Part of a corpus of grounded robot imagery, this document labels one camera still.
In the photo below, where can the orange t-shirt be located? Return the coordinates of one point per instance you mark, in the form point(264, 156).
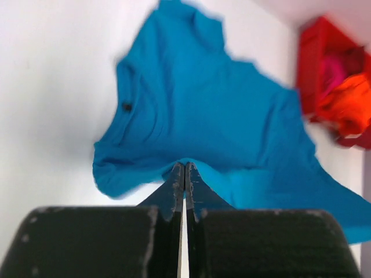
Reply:
point(347, 107)

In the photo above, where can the pink t-shirt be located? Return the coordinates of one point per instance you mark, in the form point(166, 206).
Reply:
point(332, 73)

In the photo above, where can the red plastic bin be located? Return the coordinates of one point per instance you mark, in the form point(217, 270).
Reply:
point(317, 39)

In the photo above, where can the blue polo t-shirt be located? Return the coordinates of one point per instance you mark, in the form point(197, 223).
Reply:
point(182, 98)

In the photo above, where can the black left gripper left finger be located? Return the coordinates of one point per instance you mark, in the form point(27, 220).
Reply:
point(98, 241)

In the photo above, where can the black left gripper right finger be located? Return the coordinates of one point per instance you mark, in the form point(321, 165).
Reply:
point(226, 242)

